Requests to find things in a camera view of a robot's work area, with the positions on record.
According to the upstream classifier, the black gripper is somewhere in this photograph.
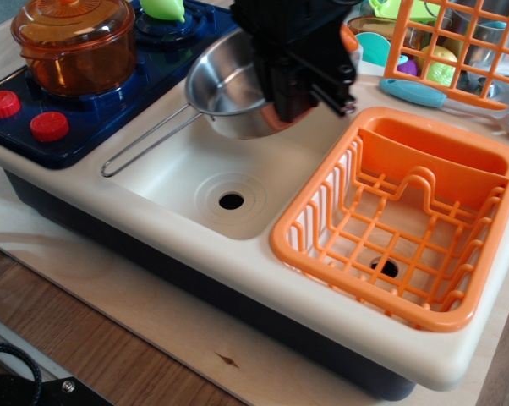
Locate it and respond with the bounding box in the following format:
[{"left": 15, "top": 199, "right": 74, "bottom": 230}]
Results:
[{"left": 231, "top": 1, "right": 357, "bottom": 123}]

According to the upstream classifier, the stainless steel pan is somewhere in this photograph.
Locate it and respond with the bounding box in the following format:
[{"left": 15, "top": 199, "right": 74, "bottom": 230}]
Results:
[{"left": 101, "top": 29, "right": 310, "bottom": 178}]

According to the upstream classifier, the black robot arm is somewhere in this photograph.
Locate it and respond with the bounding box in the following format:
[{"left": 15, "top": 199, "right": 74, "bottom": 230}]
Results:
[{"left": 230, "top": 0, "right": 357, "bottom": 123}]

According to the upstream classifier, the orange plastic drying rack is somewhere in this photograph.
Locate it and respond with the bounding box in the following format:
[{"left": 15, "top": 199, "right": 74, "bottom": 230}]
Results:
[{"left": 270, "top": 107, "right": 509, "bottom": 332}]

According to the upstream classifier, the cream toy sink unit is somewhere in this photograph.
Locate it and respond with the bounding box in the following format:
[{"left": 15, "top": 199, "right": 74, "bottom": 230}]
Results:
[{"left": 0, "top": 86, "right": 509, "bottom": 405}]

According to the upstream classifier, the teal plastic plate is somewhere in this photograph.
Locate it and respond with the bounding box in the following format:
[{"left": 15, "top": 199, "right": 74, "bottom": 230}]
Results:
[{"left": 356, "top": 32, "right": 391, "bottom": 67}]

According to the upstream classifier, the purple toy item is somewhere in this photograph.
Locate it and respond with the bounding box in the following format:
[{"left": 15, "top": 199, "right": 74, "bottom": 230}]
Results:
[{"left": 397, "top": 55, "right": 420, "bottom": 77}]

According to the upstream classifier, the yellow green toy vegetable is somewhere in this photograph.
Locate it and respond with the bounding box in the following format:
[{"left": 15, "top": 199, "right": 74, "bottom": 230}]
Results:
[{"left": 416, "top": 46, "right": 457, "bottom": 87}]

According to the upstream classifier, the blue toy stove top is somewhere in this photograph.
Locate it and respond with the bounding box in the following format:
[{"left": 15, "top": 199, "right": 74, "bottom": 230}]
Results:
[{"left": 0, "top": 1, "right": 237, "bottom": 169}]

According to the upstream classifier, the orange plastic grid basket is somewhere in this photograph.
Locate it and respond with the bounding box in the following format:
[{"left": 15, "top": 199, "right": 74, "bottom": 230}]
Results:
[{"left": 384, "top": 1, "right": 509, "bottom": 109}]

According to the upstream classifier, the steel pot in basket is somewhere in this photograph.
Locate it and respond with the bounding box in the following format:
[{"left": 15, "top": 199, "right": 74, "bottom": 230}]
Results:
[{"left": 425, "top": 1, "right": 509, "bottom": 101}]

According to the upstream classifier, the green toy pear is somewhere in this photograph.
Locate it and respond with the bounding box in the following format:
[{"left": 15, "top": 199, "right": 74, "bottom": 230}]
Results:
[{"left": 140, "top": 0, "right": 185, "bottom": 23}]

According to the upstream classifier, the orange transparent pot with lid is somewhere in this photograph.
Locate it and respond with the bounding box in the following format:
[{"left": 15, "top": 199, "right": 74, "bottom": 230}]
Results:
[{"left": 10, "top": 0, "right": 137, "bottom": 96}]

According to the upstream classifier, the red stove knob right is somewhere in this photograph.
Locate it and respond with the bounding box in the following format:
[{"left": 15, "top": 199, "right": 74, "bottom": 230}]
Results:
[{"left": 30, "top": 112, "right": 69, "bottom": 142}]

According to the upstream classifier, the red stove knob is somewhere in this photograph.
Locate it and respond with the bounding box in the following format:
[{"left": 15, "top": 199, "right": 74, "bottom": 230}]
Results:
[
  {"left": 0, "top": 91, "right": 21, "bottom": 119},
  {"left": 30, "top": 112, "right": 69, "bottom": 142}
]

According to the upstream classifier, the red stove knob left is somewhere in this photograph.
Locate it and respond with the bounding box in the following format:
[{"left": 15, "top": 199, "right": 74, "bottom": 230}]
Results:
[{"left": 0, "top": 91, "right": 21, "bottom": 119}]

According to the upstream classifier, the teal handled slotted spoon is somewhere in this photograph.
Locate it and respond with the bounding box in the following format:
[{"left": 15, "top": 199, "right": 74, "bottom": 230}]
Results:
[{"left": 379, "top": 79, "right": 509, "bottom": 134}]

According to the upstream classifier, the black bracket with screw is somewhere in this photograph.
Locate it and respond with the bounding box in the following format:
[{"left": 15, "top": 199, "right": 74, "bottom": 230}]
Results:
[{"left": 25, "top": 377, "right": 112, "bottom": 406}]

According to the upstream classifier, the black braided cable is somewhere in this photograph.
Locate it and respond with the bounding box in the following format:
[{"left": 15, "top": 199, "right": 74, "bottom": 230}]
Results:
[{"left": 0, "top": 341, "right": 43, "bottom": 406}]

